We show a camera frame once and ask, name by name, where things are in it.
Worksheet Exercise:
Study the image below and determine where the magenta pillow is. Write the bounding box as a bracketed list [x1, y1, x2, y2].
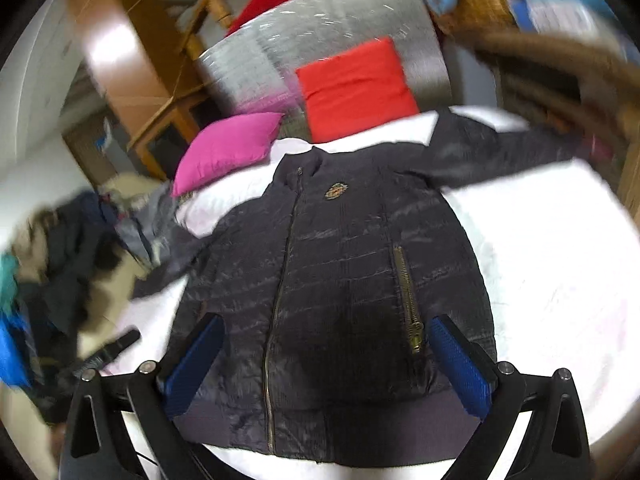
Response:
[171, 112, 282, 197]

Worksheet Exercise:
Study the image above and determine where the grey folded garment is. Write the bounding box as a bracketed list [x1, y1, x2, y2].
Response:
[115, 181, 180, 269]

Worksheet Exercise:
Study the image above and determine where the silver foil headboard cover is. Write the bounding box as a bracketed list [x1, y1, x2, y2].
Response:
[196, 0, 452, 140]

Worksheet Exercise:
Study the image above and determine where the black puffer jacket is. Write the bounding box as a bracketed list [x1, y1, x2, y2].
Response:
[134, 111, 582, 468]

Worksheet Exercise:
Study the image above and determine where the wooden cabinet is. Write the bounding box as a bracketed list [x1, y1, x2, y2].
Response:
[66, 0, 209, 180]

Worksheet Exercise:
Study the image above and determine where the red pillow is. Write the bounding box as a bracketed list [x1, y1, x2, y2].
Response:
[296, 37, 419, 144]

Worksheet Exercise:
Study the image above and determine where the white bed blanket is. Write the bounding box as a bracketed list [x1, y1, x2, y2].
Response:
[106, 112, 639, 479]

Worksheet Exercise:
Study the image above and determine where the pile of dark clothes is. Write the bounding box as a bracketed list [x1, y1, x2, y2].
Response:
[1, 191, 122, 426]

